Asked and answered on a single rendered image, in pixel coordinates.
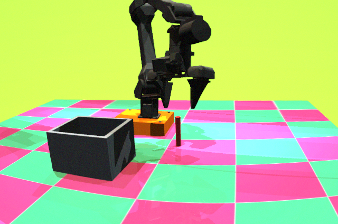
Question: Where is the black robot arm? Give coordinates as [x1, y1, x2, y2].
[129, 0, 211, 119]

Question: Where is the red peg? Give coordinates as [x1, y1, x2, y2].
[175, 116, 181, 146]

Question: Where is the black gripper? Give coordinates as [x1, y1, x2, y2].
[147, 45, 215, 109]

